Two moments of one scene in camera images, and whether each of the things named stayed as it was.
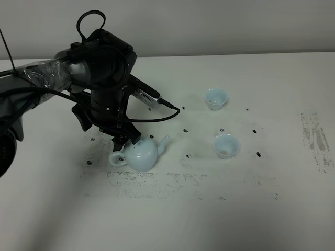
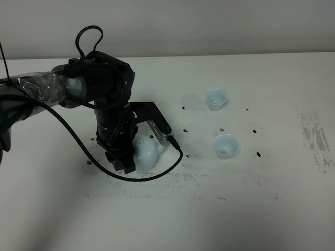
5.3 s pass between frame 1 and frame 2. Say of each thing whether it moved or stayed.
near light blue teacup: stayed
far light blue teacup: stayed
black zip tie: moved
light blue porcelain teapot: stayed
